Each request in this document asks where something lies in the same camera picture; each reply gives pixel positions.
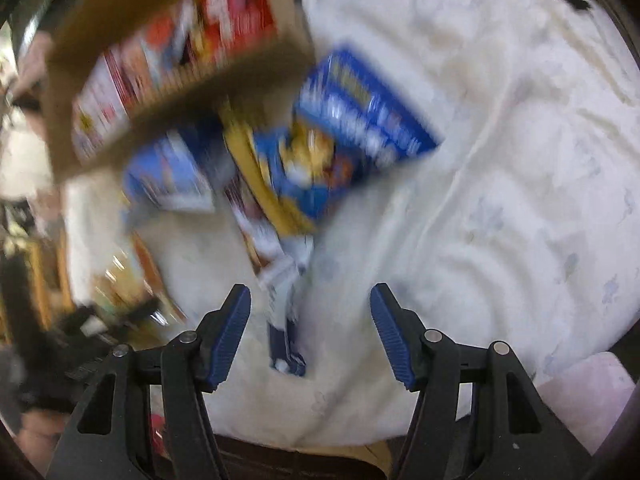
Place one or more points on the yellow chip bag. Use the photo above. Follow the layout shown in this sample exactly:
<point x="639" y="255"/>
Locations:
<point x="150" y="280"/>

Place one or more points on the brown cardboard box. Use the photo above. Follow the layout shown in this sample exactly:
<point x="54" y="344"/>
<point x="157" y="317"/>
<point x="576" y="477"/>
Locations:
<point x="200" y="95"/>

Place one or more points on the wooden chair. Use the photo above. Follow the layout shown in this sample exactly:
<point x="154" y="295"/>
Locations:
<point x="35" y="285"/>

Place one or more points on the blue white snack bag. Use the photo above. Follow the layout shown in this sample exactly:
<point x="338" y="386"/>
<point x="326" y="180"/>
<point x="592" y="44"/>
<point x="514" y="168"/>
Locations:
<point x="170" y="175"/>

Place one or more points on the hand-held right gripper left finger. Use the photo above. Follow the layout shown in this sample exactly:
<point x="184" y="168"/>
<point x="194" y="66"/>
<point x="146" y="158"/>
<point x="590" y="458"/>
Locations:
<point x="231" y="340"/>

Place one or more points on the blue yellow snack bag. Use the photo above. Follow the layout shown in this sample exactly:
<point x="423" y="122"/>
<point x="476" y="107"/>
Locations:
<point x="290" y="180"/>

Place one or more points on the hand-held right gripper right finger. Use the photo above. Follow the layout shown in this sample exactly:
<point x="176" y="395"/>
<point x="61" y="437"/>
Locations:
<point x="392" y="340"/>

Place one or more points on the pile of red white packets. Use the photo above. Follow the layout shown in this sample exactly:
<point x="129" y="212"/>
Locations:
<point x="170" y="45"/>

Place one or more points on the pale pink fabric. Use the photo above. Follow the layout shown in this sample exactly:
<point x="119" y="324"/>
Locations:
<point x="585" y="400"/>

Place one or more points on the white printed bed sheet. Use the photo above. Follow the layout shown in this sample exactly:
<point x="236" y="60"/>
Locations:
<point x="475" y="185"/>

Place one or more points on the blue snack packet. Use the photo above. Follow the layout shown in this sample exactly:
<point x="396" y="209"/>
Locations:
<point x="365" y="110"/>

